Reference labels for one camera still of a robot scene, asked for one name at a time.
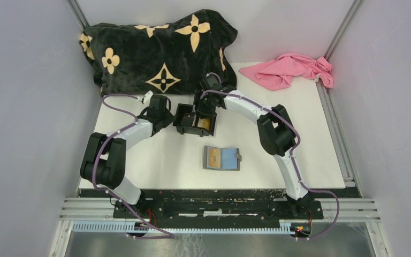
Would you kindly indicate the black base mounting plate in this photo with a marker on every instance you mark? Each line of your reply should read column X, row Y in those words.
column 225, row 209

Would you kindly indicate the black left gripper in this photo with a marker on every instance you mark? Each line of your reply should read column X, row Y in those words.
column 170, row 119

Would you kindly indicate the slotted grey cable duct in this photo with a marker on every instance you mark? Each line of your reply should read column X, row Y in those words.
column 132, row 227

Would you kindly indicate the stack of cards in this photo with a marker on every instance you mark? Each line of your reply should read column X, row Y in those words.
column 192, row 120

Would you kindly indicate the black floral plush blanket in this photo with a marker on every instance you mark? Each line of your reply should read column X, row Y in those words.
column 168, row 59

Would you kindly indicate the orange credit card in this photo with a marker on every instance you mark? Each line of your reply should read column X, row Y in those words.
column 214, row 158

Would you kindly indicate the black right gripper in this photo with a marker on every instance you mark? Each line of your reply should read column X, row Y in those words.
column 199, row 107

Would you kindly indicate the black plastic card box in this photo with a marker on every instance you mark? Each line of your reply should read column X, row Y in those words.
column 183, row 109

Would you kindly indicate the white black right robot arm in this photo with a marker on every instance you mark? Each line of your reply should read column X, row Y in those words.
column 277, row 135

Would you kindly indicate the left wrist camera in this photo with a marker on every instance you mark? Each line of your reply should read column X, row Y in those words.
column 147, row 96

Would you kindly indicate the grey leather card holder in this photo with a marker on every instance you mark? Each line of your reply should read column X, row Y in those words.
column 230, row 159

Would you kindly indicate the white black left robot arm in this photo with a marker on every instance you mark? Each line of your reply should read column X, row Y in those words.
column 104, row 160

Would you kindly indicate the pink cloth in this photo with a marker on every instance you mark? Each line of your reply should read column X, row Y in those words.
column 277, row 74

